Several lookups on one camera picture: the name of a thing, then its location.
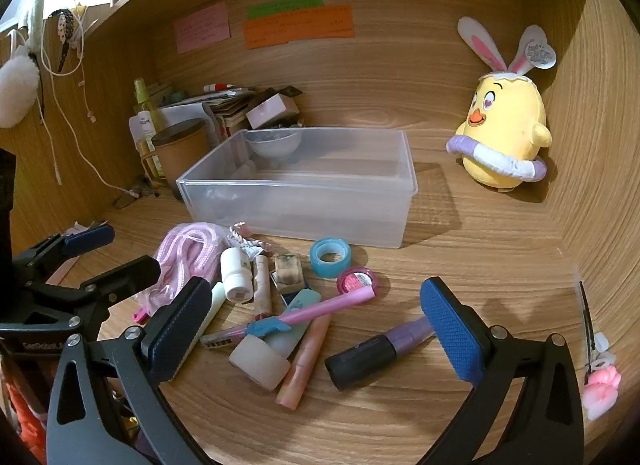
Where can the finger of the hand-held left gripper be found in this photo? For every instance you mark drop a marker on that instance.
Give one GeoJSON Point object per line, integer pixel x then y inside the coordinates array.
{"type": "Point", "coordinates": [87, 240]}
{"type": "Point", "coordinates": [127, 272]}

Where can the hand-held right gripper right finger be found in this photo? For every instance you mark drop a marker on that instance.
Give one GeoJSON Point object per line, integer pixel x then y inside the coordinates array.
{"type": "Point", "coordinates": [452, 330]}

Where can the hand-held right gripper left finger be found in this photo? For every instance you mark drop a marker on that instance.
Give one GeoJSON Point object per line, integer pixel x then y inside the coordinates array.
{"type": "Point", "coordinates": [180, 330]}

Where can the white ointment tube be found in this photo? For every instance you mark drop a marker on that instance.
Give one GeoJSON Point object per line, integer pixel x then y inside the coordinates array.
{"type": "Point", "coordinates": [215, 305]}

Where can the small white bottle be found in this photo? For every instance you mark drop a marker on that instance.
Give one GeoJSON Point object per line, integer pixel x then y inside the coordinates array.
{"type": "Point", "coordinates": [236, 272]}

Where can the black and purple tube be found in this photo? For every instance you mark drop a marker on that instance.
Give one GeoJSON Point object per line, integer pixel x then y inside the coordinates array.
{"type": "Point", "coordinates": [360, 357]}

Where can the pink round compact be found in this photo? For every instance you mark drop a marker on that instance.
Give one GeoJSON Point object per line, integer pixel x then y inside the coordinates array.
{"type": "Point", "coordinates": [355, 279]}

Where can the clear plastic box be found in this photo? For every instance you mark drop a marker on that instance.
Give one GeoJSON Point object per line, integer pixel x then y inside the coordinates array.
{"type": "Point", "coordinates": [300, 210]}

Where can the dark framed glasses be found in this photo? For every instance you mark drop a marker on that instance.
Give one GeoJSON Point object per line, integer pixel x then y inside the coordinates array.
{"type": "Point", "coordinates": [125, 200]}

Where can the white tape roll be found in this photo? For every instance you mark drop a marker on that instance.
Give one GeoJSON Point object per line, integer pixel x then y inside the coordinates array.
{"type": "Point", "coordinates": [257, 360]}

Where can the beige lip balm stick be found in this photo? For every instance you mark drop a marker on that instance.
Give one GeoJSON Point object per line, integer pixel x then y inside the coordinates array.
{"type": "Point", "coordinates": [262, 285]}

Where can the orange cloth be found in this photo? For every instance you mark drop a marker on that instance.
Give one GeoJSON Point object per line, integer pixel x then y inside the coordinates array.
{"type": "Point", "coordinates": [22, 410]}

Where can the red and white twine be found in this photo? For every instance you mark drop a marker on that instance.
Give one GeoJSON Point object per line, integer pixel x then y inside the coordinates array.
{"type": "Point", "coordinates": [247, 240]}

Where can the clear square container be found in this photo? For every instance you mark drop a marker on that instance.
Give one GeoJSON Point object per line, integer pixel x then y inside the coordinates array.
{"type": "Point", "coordinates": [287, 272]}

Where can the brown mug with dark lid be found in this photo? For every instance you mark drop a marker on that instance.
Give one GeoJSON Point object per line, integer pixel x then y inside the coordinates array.
{"type": "Point", "coordinates": [180, 160]}

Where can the light blue nail file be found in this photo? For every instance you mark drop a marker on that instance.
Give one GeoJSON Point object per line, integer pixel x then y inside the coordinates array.
{"type": "Point", "coordinates": [302, 301]}

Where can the peach cosmetic tube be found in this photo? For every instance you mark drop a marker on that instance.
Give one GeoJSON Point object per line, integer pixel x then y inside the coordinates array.
{"type": "Point", "coordinates": [305, 360]}

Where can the black hair clip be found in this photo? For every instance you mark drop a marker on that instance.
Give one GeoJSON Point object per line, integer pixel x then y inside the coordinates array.
{"type": "Point", "coordinates": [586, 320]}

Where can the white green lotion tube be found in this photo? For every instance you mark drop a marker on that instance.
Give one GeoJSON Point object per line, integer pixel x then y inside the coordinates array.
{"type": "Point", "coordinates": [145, 105]}

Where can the blue tape roll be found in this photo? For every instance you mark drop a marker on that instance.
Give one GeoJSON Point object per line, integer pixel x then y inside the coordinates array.
{"type": "Point", "coordinates": [316, 265]}

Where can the pink paw toy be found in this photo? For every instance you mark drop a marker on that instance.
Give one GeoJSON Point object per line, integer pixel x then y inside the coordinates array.
{"type": "Point", "coordinates": [602, 387]}

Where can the white fluffy pompom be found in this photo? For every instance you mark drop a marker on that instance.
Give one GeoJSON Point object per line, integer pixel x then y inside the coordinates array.
{"type": "Point", "coordinates": [17, 90]}

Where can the white paper sheet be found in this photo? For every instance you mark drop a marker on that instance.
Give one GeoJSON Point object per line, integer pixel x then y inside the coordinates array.
{"type": "Point", "coordinates": [210, 107]}

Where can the grey bowl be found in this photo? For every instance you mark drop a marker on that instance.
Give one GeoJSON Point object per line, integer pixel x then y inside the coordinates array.
{"type": "Point", "coordinates": [275, 145]}

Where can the red and white marker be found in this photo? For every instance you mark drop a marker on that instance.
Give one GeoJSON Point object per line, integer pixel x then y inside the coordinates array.
{"type": "Point", "coordinates": [217, 86]}

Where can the patterned hair claw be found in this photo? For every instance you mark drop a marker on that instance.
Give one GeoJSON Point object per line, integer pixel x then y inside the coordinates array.
{"type": "Point", "coordinates": [64, 30]}

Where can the pale pink box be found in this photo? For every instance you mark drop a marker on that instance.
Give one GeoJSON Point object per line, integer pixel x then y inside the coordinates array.
{"type": "Point", "coordinates": [270, 110]}

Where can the yellow chick plush toy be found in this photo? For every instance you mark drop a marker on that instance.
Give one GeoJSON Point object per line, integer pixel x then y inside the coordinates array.
{"type": "Point", "coordinates": [505, 120]}

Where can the pink paper note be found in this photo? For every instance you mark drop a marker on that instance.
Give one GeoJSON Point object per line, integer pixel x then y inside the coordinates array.
{"type": "Point", "coordinates": [202, 27]}

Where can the orange paper note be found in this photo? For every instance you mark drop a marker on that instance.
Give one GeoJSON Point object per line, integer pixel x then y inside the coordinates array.
{"type": "Point", "coordinates": [300, 30]}

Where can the green paper note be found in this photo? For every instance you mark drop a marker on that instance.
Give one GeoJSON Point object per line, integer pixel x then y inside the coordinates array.
{"type": "Point", "coordinates": [285, 5]}

